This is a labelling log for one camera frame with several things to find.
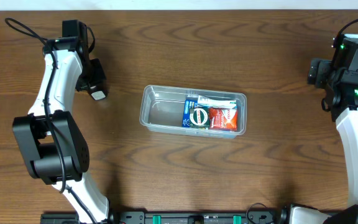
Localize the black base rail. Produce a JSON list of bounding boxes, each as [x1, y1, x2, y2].
[[40, 208, 288, 224]]

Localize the dark syrup bottle white cap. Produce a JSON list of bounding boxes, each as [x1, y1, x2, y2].
[[88, 85, 108, 101]]

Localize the white green medicine box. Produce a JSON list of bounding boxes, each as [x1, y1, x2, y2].
[[197, 95, 237, 109]]

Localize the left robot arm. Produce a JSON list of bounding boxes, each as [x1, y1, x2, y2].
[[5, 18, 114, 223]]

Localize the red Panadol ActiFast box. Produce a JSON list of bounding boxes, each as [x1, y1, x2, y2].
[[208, 108, 237, 131]]

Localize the clear plastic container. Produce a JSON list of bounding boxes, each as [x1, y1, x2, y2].
[[139, 85, 247, 139]]

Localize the blue KoolFever box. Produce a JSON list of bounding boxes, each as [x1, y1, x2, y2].
[[181, 97, 198, 128]]

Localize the green Zam-Buk box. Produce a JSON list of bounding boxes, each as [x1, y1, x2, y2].
[[189, 108, 210, 129]]

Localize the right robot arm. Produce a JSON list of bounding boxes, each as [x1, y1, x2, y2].
[[278, 34, 358, 224]]

